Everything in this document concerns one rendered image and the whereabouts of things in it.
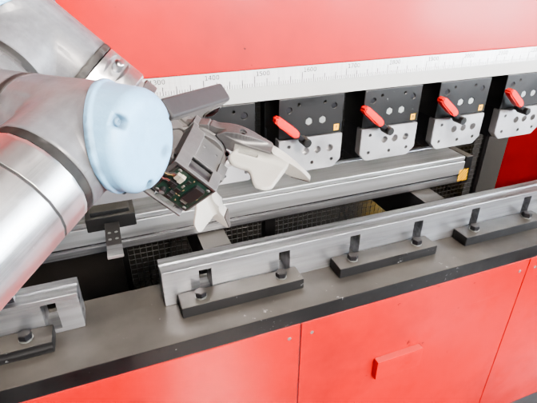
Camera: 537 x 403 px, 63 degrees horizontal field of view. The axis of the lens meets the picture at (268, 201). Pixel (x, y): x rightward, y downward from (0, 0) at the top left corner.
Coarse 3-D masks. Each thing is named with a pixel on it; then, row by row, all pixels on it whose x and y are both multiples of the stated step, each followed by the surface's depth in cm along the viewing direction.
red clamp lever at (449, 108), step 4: (440, 96) 98; (440, 100) 98; (444, 100) 97; (448, 100) 98; (440, 104) 99; (444, 104) 98; (448, 104) 98; (452, 104) 99; (444, 108) 99; (448, 108) 99; (452, 108) 99; (448, 112) 100; (452, 112) 100; (456, 112) 100; (452, 116) 104; (456, 116) 101; (460, 116) 102; (452, 120) 104; (456, 120) 102; (460, 120) 101; (464, 120) 101; (460, 124) 102
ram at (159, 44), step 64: (64, 0) 67; (128, 0) 70; (192, 0) 73; (256, 0) 77; (320, 0) 81; (384, 0) 86; (448, 0) 91; (512, 0) 96; (192, 64) 78; (256, 64) 82; (320, 64) 87; (512, 64) 105
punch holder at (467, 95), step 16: (464, 80) 102; (480, 80) 103; (432, 96) 103; (448, 96) 102; (464, 96) 104; (480, 96) 106; (432, 112) 104; (464, 112) 106; (480, 112) 108; (416, 128) 111; (432, 128) 105; (448, 128) 106; (464, 128) 108; (432, 144) 107; (448, 144) 109
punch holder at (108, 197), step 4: (108, 192) 83; (104, 196) 83; (108, 196) 83; (112, 196) 83; (116, 196) 84; (120, 196) 84; (124, 196) 84; (128, 196) 85; (132, 196) 85; (136, 196) 85; (140, 196) 85; (144, 196) 86; (148, 196) 86; (100, 200) 83; (104, 200) 83; (108, 200) 84; (112, 200) 84; (116, 200) 84; (120, 200) 84; (124, 200) 85; (96, 204) 83; (100, 204) 83
